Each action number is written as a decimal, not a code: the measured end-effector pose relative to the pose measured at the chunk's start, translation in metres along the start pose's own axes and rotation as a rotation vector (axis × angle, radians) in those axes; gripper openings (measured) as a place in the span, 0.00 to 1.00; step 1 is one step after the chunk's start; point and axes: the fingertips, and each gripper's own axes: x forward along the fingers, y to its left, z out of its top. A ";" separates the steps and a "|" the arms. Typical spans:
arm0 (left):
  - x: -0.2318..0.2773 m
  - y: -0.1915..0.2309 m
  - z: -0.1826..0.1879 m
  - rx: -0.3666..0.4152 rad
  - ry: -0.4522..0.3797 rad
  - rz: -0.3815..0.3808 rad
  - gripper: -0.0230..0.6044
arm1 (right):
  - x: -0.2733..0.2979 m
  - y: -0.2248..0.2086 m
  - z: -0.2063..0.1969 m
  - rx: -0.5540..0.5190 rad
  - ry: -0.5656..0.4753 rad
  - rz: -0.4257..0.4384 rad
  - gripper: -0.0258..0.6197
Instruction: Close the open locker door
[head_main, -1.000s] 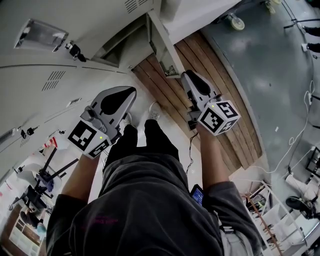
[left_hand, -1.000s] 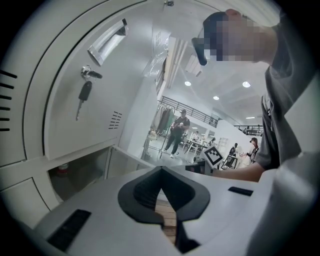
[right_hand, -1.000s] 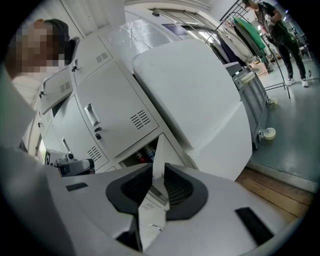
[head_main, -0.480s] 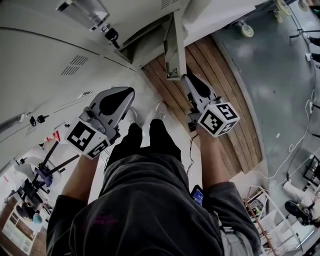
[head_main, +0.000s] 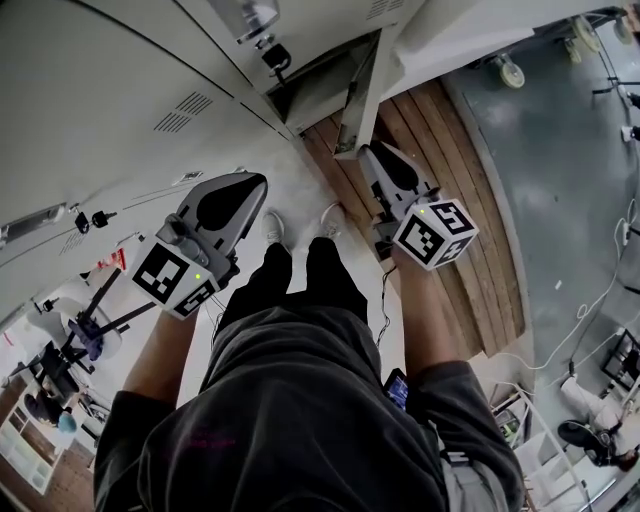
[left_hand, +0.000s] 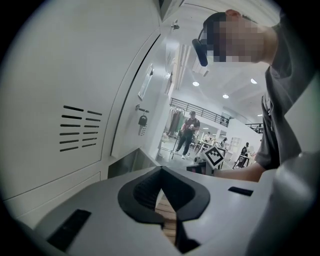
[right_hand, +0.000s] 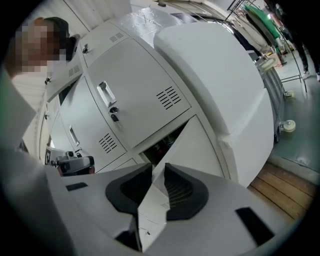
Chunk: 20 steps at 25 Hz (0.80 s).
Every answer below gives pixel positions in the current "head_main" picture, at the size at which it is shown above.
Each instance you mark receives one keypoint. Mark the small metal locker plate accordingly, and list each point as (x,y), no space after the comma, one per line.
(191,175)

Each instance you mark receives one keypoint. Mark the black locker key fob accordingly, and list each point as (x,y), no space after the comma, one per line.
(276,56)

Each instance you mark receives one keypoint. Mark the black tripod stand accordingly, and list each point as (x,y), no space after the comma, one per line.
(614,86)

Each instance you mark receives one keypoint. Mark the person's dark grey shirt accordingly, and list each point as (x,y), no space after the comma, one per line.
(300,430)

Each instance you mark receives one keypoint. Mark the person's left forearm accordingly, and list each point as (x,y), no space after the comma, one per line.
(155,355)

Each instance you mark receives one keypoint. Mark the grey metal locker bank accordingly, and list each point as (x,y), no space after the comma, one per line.
(115,75)

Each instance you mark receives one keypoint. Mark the person's black trousers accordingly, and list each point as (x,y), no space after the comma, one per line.
(295,290)

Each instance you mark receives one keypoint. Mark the white cabinet panel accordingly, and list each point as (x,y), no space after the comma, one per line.
(450,35)

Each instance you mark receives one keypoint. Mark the grey waist bag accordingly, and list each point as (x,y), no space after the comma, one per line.
(467,482)

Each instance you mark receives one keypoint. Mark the grey locker door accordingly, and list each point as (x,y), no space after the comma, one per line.
(369,95)

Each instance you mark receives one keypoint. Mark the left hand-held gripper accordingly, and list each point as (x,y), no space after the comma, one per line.
(165,280)

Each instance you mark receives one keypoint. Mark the pair of black locker keys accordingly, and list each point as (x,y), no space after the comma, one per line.
(95,219)

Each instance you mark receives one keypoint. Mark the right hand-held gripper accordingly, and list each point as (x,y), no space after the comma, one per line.
(430,235)

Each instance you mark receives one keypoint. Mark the person's white shoe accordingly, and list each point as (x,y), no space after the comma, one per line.
(332,217)
(273,227)

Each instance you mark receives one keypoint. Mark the wooden plank platform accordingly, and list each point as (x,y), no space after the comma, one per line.
(470,210)

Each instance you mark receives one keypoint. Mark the red and white sign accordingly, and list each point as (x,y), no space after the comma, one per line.
(112,260)

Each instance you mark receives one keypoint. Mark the black device with screen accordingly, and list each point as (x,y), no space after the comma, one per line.
(397,389)

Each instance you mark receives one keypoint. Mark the person's white right shoe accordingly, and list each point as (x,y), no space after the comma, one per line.
(332,217)

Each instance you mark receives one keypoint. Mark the black framed box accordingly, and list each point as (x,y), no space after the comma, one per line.
(622,360)

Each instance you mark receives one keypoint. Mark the white caster wheel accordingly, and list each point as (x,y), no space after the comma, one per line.
(511,72)
(622,28)
(584,36)

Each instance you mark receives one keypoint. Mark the person's right forearm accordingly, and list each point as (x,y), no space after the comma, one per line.
(422,320)

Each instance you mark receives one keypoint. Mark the person's white left shoe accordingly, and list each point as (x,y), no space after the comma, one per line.
(273,227)

